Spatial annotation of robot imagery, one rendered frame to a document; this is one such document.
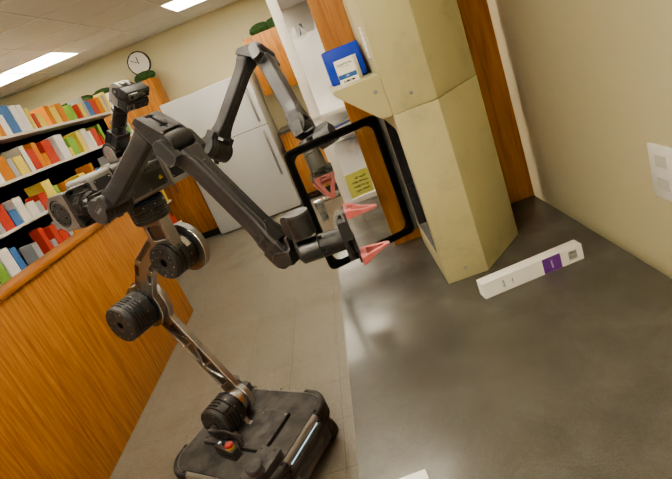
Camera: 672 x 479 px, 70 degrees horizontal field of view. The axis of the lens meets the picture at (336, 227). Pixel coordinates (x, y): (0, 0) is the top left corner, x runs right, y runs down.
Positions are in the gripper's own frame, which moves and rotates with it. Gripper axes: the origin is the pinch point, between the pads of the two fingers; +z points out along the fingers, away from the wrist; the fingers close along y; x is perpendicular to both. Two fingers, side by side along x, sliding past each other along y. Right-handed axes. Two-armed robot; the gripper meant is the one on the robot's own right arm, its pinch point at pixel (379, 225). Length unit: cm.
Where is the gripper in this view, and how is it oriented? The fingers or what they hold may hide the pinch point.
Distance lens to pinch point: 111.8
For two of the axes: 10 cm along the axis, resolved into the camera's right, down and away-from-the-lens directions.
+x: -0.4, -3.3, 9.4
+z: 9.4, -3.3, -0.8
